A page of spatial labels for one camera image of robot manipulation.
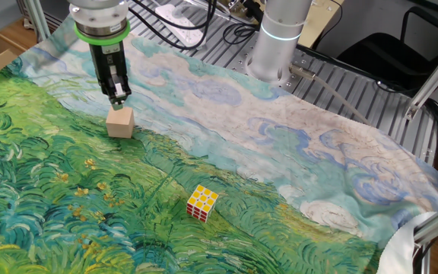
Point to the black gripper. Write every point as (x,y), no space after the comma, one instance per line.
(103,57)

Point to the plain wooden cube block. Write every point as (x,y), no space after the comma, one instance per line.
(119,127)

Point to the white power strip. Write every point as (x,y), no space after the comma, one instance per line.
(188,34)

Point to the painted landscape print cloth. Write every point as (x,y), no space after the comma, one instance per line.
(242,133)

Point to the rubik's cube puzzle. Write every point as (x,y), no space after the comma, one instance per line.
(202,203)

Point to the black office chair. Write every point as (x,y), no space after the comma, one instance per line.
(386,57)

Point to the white fabric sheet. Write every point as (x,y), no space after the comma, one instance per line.
(397,247)

